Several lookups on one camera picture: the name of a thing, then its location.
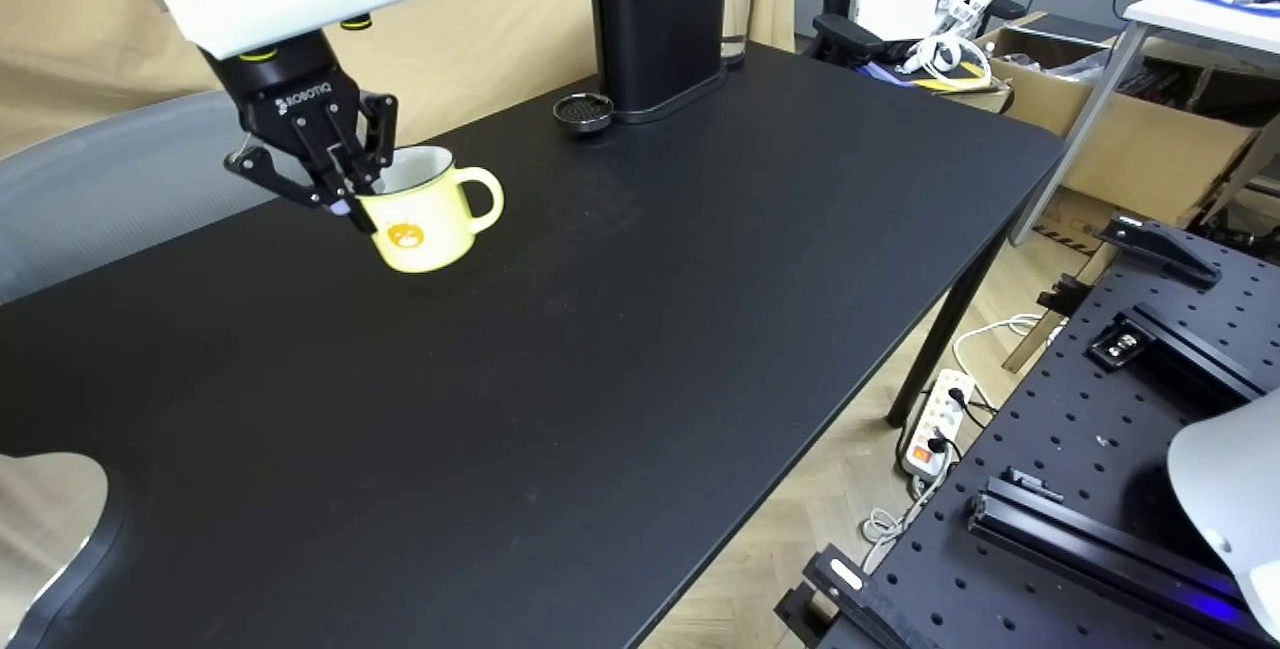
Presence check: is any coil of white cable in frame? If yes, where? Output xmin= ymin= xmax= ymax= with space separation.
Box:
xmin=898 ymin=33 xmax=993 ymax=92

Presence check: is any black clamp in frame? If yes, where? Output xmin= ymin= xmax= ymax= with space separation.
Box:
xmin=774 ymin=543 xmax=936 ymax=649
xmin=1094 ymin=214 xmax=1223 ymax=291

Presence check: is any white power strip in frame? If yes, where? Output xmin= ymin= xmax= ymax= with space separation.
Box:
xmin=900 ymin=368 xmax=977 ymax=480

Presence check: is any cardboard box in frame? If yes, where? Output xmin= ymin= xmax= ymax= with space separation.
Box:
xmin=940 ymin=12 xmax=1263 ymax=255

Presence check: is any round black drip tray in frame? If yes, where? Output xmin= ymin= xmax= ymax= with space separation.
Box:
xmin=552 ymin=91 xmax=615 ymax=136

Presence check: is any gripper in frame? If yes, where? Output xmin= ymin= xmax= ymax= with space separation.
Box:
xmin=200 ymin=28 xmax=401 ymax=218

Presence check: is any white table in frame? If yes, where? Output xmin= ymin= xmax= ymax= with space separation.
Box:
xmin=1008 ymin=0 xmax=1280 ymax=247

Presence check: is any yellow mug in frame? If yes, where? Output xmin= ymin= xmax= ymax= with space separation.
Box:
xmin=345 ymin=144 xmax=506 ymax=276

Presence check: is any black coffee machine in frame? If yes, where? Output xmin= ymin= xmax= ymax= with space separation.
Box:
xmin=557 ymin=0 xmax=763 ymax=126

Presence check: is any grey mesh office chair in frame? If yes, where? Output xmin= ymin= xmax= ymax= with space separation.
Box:
xmin=0 ymin=89 xmax=263 ymax=306

